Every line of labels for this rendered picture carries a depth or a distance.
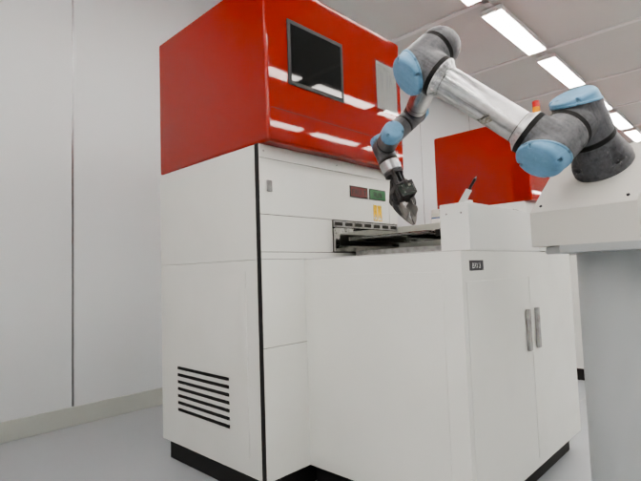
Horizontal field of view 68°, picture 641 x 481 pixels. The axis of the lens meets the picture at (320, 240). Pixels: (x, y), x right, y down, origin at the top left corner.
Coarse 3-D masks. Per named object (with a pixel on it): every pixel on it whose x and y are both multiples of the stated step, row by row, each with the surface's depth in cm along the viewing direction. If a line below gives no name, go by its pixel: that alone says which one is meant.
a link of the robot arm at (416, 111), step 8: (440, 32) 130; (448, 32) 131; (456, 32) 134; (448, 40) 130; (456, 40) 132; (456, 48) 132; (456, 56) 135; (416, 96) 159; (424, 96) 157; (408, 104) 166; (416, 104) 162; (424, 104) 161; (408, 112) 168; (416, 112) 165; (424, 112) 167; (408, 120) 169; (416, 120) 170
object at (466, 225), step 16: (448, 208) 141; (464, 208) 137; (480, 208) 142; (496, 208) 150; (448, 224) 141; (464, 224) 137; (480, 224) 141; (496, 224) 150; (512, 224) 159; (528, 224) 169; (448, 240) 140; (464, 240) 137; (480, 240) 140; (496, 240) 149; (512, 240) 158; (528, 240) 168
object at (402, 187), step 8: (400, 168) 173; (384, 176) 177; (392, 176) 176; (400, 176) 172; (400, 184) 171; (408, 184) 171; (392, 192) 175; (400, 192) 170; (408, 192) 170; (416, 192) 171; (400, 200) 173
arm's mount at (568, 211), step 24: (552, 192) 133; (576, 192) 127; (600, 192) 121; (624, 192) 115; (552, 216) 127; (576, 216) 122; (600, 216) 117; (624, 216) 113; (552, 240) 127; (576, 240) 122; (600, 240) 117; (624, 240) 113
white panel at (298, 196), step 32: (256, 160) 163; (288, 160) 172; (320, 160) 185; (256, 192) 163; (288, 192) 171; (320, 192) 184; (288, 224) 170; (320, 224) 182; (288, 256) 169; (320, 256) 181
